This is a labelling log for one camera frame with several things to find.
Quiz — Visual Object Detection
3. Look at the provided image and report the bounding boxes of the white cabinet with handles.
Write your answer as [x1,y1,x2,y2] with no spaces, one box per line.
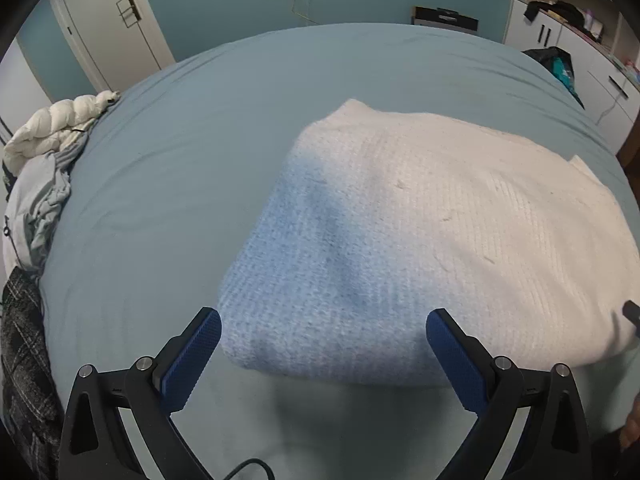
[503,0,639,154]

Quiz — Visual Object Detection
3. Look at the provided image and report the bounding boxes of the black box behind bed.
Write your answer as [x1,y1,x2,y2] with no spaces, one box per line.
[411,6,478,35]

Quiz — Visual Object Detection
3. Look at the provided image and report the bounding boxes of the black teal bag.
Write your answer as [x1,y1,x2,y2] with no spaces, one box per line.
[523,47,584,107]

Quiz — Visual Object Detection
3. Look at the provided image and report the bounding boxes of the person's right hand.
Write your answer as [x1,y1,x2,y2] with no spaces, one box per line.
[618,396,640,451]

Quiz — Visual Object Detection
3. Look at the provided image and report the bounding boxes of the black garment on cabinet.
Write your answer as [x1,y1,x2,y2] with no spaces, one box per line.
[524,0,585,28]

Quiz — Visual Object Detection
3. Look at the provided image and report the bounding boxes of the teal bed sheet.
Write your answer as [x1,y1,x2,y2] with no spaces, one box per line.
[40,24,639,479]

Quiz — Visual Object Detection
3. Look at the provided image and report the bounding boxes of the white puffer jacket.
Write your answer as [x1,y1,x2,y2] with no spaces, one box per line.
[3,90,120,177]

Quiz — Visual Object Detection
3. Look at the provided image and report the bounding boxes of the striped grey clothing pile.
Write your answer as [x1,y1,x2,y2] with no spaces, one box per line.
[2,131,89,275]

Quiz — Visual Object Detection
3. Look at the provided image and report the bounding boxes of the dark plaid garment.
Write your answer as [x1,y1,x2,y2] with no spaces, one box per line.
[1,268,64,479]

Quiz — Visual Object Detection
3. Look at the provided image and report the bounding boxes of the black cable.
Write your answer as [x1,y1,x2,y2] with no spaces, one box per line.
[219,457,278,480]

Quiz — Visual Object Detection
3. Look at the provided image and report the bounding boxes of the white door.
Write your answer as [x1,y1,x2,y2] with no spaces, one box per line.
[49,0,175,91]

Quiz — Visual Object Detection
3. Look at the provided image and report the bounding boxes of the white blue knit sweater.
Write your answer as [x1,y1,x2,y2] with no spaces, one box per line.
[218,100,639,386]

